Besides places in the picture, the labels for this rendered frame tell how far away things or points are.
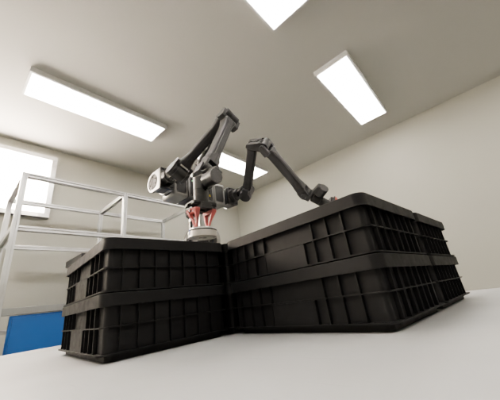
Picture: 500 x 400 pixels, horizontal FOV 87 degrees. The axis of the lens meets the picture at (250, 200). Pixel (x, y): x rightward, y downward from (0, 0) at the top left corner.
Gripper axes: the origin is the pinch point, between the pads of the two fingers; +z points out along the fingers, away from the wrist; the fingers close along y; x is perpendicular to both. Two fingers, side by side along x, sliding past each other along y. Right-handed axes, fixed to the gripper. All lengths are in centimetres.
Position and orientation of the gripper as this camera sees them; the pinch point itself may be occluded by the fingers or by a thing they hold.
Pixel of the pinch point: (201, 227)
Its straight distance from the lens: 98.9
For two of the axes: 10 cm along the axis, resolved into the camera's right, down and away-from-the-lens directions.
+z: 0.9, 9.5, -3.1
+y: 7.4, 1.4, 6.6
